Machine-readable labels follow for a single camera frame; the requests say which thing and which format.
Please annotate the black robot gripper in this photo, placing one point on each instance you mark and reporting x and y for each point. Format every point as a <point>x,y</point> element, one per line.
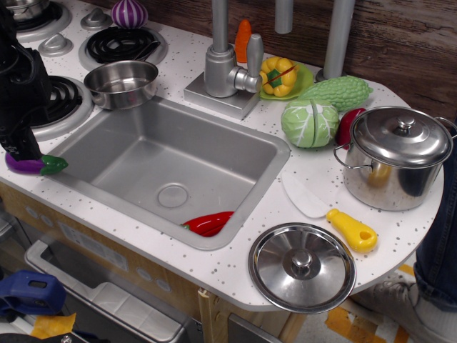
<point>25,93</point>

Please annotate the white sneaker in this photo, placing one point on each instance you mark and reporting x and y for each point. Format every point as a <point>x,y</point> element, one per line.
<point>426,313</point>

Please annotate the grey toy faucet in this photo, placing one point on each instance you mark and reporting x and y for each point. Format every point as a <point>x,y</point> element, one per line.
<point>224,86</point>

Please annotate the green toy cabbage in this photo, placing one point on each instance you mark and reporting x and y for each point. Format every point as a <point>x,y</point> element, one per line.
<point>310,123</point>

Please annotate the stove burner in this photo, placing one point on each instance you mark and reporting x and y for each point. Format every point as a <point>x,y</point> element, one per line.
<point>117,44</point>
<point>70,106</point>
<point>56,18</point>

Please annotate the small steel pan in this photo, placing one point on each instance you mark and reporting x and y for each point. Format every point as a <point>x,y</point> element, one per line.
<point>122,84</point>

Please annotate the grey toy sink basin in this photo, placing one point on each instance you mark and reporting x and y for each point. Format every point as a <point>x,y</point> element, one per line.
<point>163,164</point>

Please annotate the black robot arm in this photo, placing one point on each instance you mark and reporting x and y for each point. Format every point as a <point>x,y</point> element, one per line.
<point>8,30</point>

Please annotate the light green plastic plate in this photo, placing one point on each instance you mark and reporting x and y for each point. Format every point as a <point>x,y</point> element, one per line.
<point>305,79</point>

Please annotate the red toy chili pepper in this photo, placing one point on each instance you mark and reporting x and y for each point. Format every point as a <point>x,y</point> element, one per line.
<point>208,225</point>

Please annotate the back left stove burner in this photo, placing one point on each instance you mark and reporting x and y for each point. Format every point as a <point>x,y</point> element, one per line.
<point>56,18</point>

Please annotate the grey pole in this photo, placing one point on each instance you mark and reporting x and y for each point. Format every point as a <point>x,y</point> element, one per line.
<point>283,16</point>
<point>339,31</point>

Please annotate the grey pole middle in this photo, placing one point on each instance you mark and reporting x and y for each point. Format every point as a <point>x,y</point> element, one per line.
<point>283,16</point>

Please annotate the purple striped toy onion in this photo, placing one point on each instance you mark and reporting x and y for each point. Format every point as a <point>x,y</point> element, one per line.
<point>129,14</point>

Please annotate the back right stove burner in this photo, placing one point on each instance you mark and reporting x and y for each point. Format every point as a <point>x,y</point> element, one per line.
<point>117,44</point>

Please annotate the blue clamp handle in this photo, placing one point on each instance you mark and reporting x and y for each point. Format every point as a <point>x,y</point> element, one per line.
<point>30,292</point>

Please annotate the steel pot lid on pot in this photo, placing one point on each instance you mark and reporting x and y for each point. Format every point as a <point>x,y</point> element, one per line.
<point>401,137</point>

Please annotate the person leg in jeans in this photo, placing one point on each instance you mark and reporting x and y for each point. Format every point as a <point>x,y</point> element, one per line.
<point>435,267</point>

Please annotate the loose steel lid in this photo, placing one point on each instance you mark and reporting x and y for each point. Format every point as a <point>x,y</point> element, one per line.
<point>302,268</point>

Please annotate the yellow handled toy knife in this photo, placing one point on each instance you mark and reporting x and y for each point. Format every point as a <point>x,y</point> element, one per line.
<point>360,237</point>

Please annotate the grey stove knob rear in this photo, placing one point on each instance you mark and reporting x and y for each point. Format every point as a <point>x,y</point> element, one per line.
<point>96,20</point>

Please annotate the steel pot on back burner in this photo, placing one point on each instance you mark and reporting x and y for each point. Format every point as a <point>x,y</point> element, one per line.
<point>23,10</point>

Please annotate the grey pole right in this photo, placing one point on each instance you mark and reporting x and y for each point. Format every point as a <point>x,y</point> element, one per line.
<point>339,31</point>

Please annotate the yellow toy bell pepper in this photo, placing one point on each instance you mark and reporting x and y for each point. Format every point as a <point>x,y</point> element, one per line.
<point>279,76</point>

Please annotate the front stove burner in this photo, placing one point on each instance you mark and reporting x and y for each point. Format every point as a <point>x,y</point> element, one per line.
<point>70,106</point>

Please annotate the grey stove knob front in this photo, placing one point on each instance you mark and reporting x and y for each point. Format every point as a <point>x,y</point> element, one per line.
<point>55,46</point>

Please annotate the grey stove knob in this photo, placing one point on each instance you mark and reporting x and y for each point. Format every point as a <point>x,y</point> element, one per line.
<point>55,46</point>
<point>96,20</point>

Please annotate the purple toy eggplant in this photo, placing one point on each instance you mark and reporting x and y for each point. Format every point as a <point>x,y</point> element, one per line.
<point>46,165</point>

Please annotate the orange toy carrot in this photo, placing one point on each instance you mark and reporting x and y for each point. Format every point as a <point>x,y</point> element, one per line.
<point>241,41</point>

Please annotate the green toy bitter gourd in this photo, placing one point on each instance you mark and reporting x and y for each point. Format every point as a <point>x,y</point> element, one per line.
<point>344,92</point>

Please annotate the grey oven door handle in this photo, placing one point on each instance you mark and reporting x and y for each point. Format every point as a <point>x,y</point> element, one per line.
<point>107,305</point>

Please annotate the large steel pot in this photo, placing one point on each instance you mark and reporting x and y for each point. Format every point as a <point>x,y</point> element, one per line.
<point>384,186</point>

